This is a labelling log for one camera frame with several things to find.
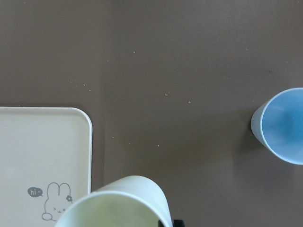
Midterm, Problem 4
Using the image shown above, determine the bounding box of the cream rabbit tray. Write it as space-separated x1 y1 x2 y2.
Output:
0 107 92 227

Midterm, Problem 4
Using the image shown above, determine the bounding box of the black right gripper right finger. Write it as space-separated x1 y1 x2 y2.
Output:
173 219 185 227

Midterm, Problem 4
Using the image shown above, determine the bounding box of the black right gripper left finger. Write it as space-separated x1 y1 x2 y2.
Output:
158 220 164 227

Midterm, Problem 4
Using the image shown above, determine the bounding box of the pale yellow plastic cup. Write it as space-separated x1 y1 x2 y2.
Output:
56 175 173 227

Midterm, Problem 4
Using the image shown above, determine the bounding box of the blue plastic cup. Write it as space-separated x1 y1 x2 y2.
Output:
250 87 303 165

